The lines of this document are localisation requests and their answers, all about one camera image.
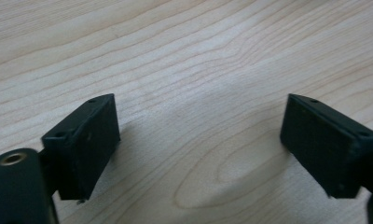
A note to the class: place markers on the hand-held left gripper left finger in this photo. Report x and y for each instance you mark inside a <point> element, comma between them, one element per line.
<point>82,146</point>

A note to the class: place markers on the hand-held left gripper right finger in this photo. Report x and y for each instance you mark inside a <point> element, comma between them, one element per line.
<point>324,146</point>

